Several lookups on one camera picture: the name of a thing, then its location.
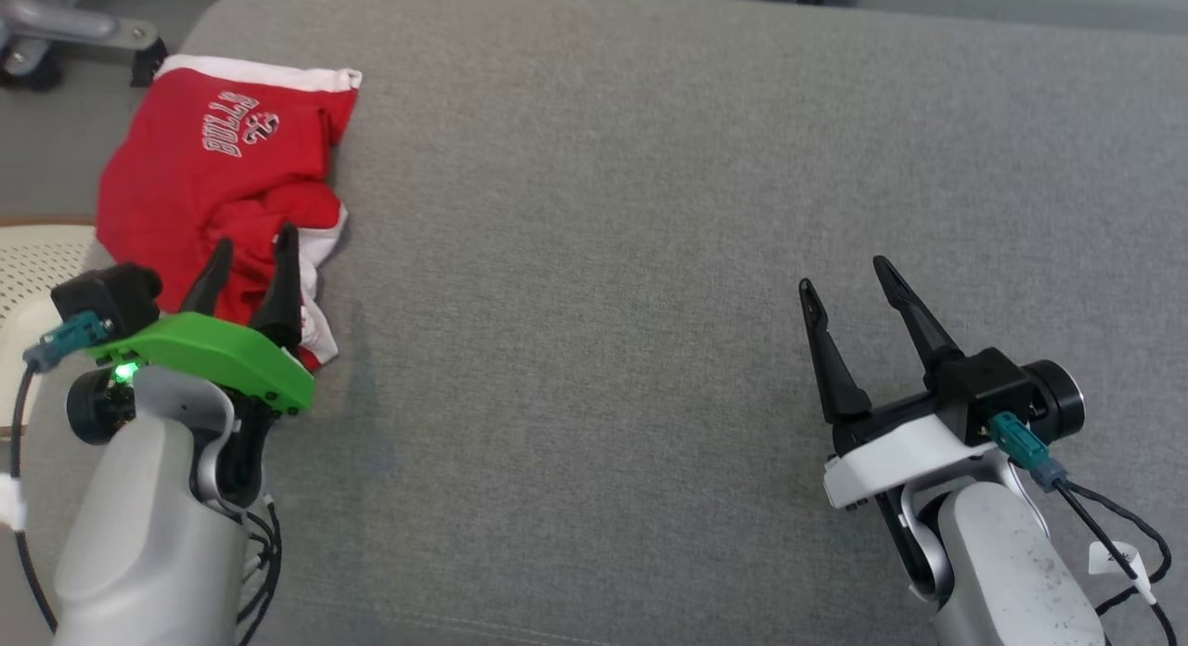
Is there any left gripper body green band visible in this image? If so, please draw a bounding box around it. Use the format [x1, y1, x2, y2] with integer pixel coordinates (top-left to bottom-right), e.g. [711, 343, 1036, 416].
[85, 310, 315, 504]

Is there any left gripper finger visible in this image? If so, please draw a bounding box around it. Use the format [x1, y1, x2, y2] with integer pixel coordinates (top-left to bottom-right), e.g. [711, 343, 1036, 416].
[249, 222, 304, 353]
[179, 238, 234, 317]

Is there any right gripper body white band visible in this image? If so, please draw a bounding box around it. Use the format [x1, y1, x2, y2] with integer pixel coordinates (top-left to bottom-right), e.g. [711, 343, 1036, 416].
[823, 391, 1009, 589]

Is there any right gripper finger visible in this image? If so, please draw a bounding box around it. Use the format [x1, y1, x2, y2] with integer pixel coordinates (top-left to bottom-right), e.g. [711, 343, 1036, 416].
[797, 278, 874, 431]
[872, 254, 964, 394]

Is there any red Bulls shorts white trim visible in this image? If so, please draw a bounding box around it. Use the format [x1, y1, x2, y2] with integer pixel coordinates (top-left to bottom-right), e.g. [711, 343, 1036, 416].
[96, 54, 363, 370]

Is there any white perforated laundry basket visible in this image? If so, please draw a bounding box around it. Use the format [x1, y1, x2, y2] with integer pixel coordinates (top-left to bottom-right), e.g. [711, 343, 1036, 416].
[0, 217, 98, 435]

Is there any grey fabric sofa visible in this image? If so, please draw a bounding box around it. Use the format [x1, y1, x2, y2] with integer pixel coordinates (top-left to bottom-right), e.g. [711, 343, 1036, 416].
[0, 0, 1188, 646]

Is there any grey office chair base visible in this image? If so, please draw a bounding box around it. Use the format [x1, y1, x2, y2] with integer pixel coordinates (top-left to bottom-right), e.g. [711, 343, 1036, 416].
[0, 0, 161, 55]

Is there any right camera cable teal plug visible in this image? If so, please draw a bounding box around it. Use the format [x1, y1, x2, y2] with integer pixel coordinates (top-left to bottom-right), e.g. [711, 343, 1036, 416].
[987, 411, 1188, 646]

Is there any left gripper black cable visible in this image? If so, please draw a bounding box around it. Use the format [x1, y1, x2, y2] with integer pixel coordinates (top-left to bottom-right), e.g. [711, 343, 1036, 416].
[232, 493, 284, 646]

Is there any white cable label tag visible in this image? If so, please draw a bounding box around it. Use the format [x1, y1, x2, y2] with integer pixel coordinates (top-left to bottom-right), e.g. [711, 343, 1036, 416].
[1088, 539, 1158, 607]
[0, 472, 29, 534]

